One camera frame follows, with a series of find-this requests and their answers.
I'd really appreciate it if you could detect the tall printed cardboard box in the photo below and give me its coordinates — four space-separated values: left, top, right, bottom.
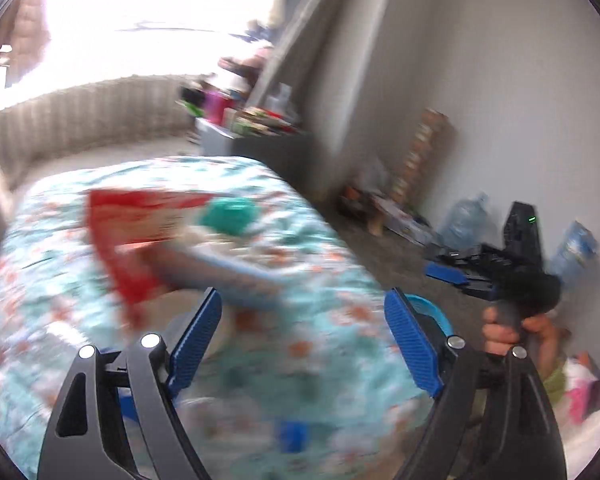
390 107 450 206

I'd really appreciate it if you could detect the blue plastic basket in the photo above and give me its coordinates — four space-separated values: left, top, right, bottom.
406 294 455 337

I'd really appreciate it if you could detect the red snack bag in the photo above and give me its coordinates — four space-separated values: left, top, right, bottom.
85 188 213 330

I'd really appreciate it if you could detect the black router device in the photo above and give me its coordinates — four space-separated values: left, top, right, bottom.
503 202 544 268

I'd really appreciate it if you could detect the large water jug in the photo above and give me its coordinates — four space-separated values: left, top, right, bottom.
439 193 489 250

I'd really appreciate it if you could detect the grey cabinet with clutter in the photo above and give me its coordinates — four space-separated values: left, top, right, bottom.
179 44 314 196

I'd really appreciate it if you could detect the person's hand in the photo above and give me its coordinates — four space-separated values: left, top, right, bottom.
482 307 564 379

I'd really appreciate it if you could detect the grey curtain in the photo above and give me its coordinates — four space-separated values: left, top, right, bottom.
249 0 390 113

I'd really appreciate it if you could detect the Pepsi plastic bottle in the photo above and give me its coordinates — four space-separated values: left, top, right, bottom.
114 303 316 456

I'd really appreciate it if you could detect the hanging brown jacket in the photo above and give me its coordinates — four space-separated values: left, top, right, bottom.
7 0 50 87

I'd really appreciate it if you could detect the floral teal bed quilt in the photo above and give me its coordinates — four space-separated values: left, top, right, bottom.
0 157 431 479

